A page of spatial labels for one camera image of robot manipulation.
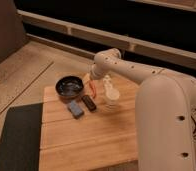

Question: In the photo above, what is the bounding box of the brown cabinet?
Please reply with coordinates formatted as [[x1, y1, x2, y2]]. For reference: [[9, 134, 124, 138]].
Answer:
[[0, 0, 28, 63]]

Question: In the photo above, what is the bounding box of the dark brown rectangular block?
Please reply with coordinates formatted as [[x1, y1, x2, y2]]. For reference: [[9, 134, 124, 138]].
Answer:
[[82, 95, 97, 111]]

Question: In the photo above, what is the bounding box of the clear plastic cup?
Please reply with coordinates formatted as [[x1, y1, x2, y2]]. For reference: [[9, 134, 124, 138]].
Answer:
[[104, 84, 120, 109]]

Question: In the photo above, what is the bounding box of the wooden table board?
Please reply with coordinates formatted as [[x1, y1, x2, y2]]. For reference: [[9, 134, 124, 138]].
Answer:
[[39, 76, 138, 171]]

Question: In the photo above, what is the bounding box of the dark grey floor mat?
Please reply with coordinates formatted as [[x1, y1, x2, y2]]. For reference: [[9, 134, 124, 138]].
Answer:
[[0, 103, 43, 171]]

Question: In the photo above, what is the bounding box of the orange red pepper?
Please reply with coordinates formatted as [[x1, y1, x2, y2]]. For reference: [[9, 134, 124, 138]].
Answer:
[[83, 73, 96, 98]]

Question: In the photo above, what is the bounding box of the blue sponge block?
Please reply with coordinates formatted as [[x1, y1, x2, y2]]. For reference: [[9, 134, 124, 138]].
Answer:
[[67, 100, 84, 119]]

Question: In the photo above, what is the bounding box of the dark ceramic bowl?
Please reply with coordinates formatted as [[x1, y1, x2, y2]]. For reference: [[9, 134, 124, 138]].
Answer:
[[55, 76, 84, 99]]

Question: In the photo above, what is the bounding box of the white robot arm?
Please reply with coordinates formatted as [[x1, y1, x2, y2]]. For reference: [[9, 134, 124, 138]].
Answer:
[[90, 48, 196, 171]]

